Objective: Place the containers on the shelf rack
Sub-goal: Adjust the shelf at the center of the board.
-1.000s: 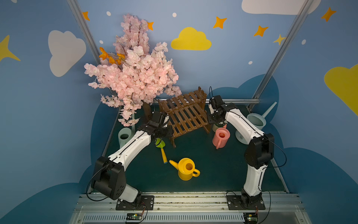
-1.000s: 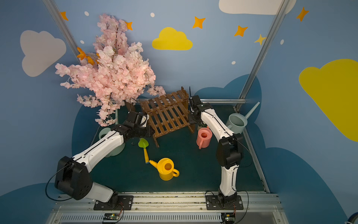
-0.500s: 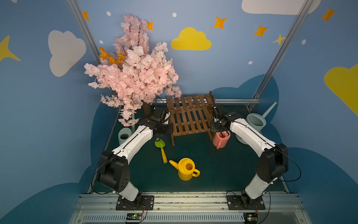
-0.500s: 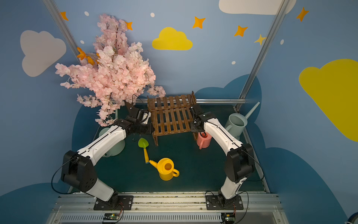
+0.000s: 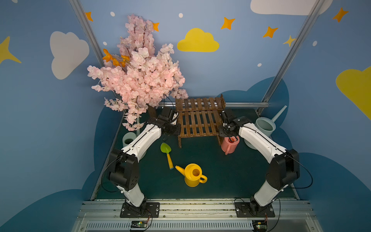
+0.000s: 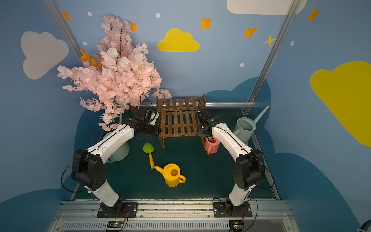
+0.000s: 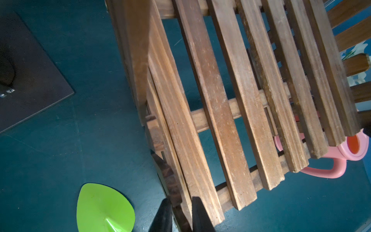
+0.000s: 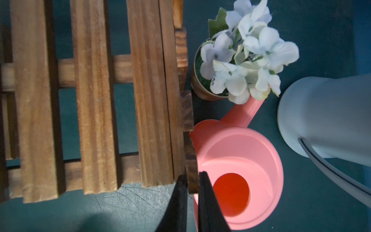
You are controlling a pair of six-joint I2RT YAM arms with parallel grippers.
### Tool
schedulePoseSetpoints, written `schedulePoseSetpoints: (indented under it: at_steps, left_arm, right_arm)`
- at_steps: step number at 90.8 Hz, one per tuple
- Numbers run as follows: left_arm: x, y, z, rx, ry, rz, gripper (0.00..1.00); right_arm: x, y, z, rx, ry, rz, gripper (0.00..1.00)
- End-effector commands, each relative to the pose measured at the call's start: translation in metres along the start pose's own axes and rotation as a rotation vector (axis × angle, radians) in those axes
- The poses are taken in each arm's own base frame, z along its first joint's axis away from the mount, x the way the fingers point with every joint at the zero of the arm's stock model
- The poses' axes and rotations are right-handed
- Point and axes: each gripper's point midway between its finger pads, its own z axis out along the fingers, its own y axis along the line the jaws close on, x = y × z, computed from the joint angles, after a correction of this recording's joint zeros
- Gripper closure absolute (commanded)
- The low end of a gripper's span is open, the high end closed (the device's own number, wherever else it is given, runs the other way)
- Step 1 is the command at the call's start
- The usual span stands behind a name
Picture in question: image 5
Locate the pink watering can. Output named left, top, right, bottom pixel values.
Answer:
left=221, top=136, right=240, bottom=155

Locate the brown wooden slatted shelf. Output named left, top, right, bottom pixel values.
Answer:
left=175, top=95, right=226, bottom=148

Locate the mint green watering can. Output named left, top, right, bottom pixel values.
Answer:
left=121, top=126, right=148, bottom=162

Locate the yellow watering can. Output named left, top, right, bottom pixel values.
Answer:
left=175, top=163, right=208, bottom=188

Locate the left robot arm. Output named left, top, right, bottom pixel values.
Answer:
left=105, top=107, right=181, bottom=218

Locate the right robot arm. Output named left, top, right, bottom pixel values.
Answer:
left=219, top=109, right=300, bottom=217

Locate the large grey-blue watering can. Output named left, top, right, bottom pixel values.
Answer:
left=255, top=105, right=287, bottom=137

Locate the green yellow toy trowel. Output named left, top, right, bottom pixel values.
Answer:
left=160, top=143, right=174, bottom=170

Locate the pink cherry blossom tree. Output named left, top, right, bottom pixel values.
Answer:
left=87, top=14, right=188, bottom=131

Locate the aluminium back rail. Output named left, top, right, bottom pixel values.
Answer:
left=158, top=101, right=269, bottom=108

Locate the aluminium rail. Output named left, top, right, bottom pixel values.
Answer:
left=72, top=198, right=323, bottom=232
left=158, top=101, right=269, bottom=108

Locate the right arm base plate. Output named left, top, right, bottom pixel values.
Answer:
left=235, top=202, right=276, bottom=218

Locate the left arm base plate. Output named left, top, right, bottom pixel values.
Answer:
left=119, top=202, right=160, bottom=218

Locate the aluminium front rail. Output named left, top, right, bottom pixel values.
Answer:
left=72, top=198, right=323, bottom=232

